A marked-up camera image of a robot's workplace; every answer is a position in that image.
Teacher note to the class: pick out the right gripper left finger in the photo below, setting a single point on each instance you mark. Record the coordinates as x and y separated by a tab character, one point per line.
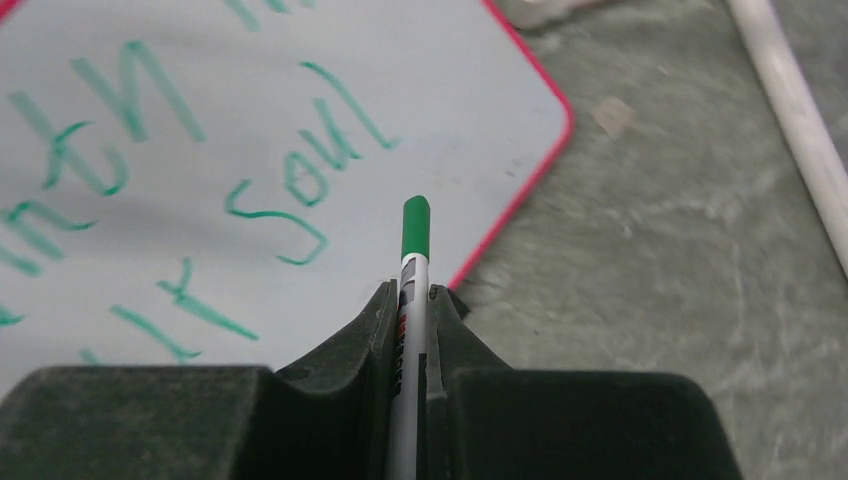
323	416

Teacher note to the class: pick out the white PVC pipe frame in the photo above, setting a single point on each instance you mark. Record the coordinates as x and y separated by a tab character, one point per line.
801	123

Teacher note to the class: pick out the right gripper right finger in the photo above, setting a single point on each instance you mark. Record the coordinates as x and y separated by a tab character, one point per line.
487	420

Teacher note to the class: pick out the red framed whiteboard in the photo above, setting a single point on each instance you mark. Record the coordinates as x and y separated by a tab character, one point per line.
223	181

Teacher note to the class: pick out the green white marker pen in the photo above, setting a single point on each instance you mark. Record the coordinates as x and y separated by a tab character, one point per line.
409	377

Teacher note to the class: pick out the green marker cap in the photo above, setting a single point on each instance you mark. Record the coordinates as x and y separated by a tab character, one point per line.
415	238

